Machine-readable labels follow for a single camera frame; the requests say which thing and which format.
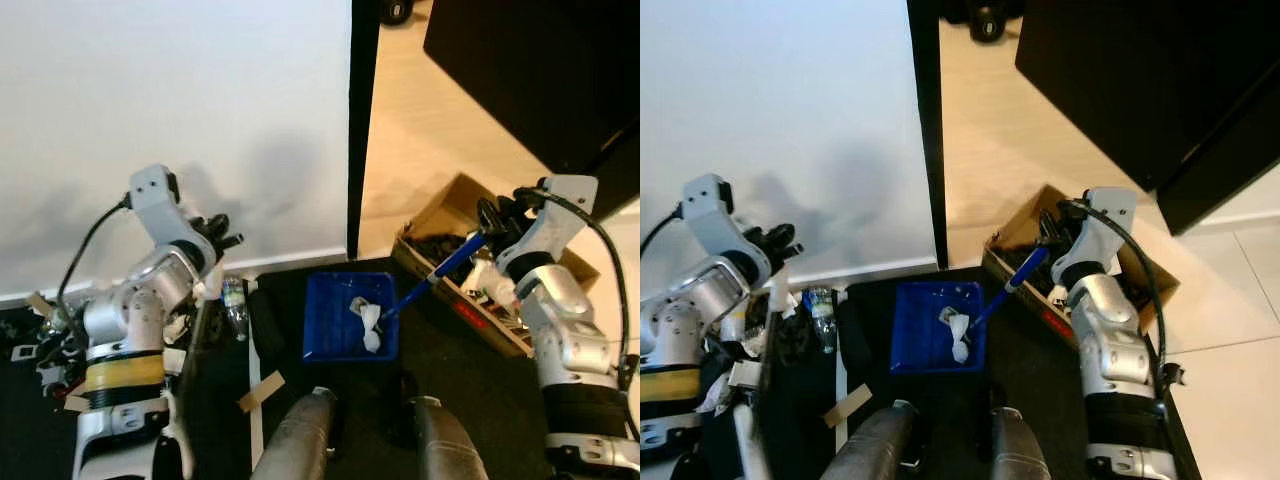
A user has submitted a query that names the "blue plastic dustpan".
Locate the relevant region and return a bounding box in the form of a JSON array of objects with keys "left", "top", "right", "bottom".
[
  {"left": 302, "top": 231, "right": 492, "bottom": 364},
  {"left": 889, "top": 245, "right": 1052, "bottom": 375}
]

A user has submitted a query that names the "black floor mat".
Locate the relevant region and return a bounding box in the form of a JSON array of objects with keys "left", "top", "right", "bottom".
[
  {"left": 700, "top": 268, "right": 1201, "bottom": 480},
  {"left": 0, "top": 262, "right": 561, "bottom": 480}
]

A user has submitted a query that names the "open cardboard box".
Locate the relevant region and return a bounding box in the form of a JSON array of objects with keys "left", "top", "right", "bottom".
[
  {"left": 391, "top": 172, "right": 602, "bottom": 359},
  {"left": 981, "top": 183, "right": 1182, "bottom": 353}
]

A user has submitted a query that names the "clear plastic bottle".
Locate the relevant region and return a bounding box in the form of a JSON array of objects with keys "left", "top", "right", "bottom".
[
  {"left": 221, "top": 277, "right": 250, "bottom": 342},
  {"left": 804, "top": 286, "right": 837, "bottom": 353}
]

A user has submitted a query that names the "white crumpled tissue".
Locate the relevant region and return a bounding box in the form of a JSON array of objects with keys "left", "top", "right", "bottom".
[
  {"left": 349, "top": 296, "right": 384, "bottom": 354},
  {"left": 937, "top": 306, "right": 972, "bottom": 364}
]

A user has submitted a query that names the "black door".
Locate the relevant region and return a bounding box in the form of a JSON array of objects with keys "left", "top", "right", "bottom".
[
  {"left": 422, "top": 0, "right": 641, "bottom": 221},
  {"left": 1014, "top": 0, "right": 1280, "bottom": 238}
]

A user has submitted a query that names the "tan tape piece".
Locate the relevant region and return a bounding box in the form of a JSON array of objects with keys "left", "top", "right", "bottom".
[
  {"left": 236, "top": 370, "right": 287, "bottom": 414},
  {"left": 822, "top": 383, "right": 875, "bottom": 430}
]

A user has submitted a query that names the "grey robot left leg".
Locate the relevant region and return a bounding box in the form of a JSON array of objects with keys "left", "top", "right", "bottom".
[
  {"left": 249, "top": 389, "right": 337, "bottom": 480},
  {"left": 820, "top": 400, "right": 922, "bottom": 480}
]

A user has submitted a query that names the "grey robot leg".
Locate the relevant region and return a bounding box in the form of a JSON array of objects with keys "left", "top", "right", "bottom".
[
  {"left": 820, "top": 400, "right": 922, "bottom": 480},
  {"left": 409, "top": 396, "right": 491, "bottom": 480},
  {"left": 989, "top": 405, "right": 1053, "bottom": 480},
  {"left": 249, "top": 389, "right": 337, "bottom": 480}
]

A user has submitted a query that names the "grey robot right leg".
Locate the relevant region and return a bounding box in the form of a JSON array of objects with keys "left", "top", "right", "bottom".
[
  {"left": 989, "top": 405, "right": 1053, "bottom": 480},
  {"left": 409, "top": 396, "right": 491, "bottom": 480}
]

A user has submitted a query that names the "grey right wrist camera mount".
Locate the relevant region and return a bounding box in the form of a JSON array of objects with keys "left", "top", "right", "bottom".
[
  {"left": 1051, "top": 187, "right": 1139, "bottom": 288},
  {"left": 496, "top": 175, "right": 600, "bottom": 283}
]

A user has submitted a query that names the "pale blue left wrist camera mount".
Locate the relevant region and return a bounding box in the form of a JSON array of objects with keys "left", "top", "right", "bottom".
[
  {"left": 680, "top": 173, "right": 758, "bottom": 269},
  {"left": 127, "top": 164, "right": 207, "bottom": 273}
]

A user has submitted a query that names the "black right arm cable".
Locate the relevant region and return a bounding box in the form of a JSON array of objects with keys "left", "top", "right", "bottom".
[
  {"left": 1062, "top": 198, "right": 1173, "bottom": 386},
  {"left": 515, "top": 187, "right": 633, "bottom": 391}
]

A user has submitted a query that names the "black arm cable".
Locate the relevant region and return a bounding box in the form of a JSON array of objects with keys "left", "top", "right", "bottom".
[
  {"left": 515, "top": 187, "right": 633, "bottom": 391},
  {"left": 1062, "top": 198, "right": 1173, "bottom": 386},
  {"left": 56, "top": 195, "right": 135, "bottom": 331},
  {"left": 640, "top": 203, "right": 685, "bottom": 256}
]

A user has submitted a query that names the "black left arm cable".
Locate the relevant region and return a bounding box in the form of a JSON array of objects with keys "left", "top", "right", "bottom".
[
  {"left": 640, "top": 203, "right": 685, "bottom": 256},
  {"left": 56, "top": 195, "right": 135, "bottom": 331}
]

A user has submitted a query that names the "black door frame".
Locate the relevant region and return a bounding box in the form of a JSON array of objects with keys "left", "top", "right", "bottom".
[
  {"left": 906, "top": 0, "right": 949, "bottom": 272},
  {"left": 345, "top": 0, "right": 382, "bottom": 264}
]

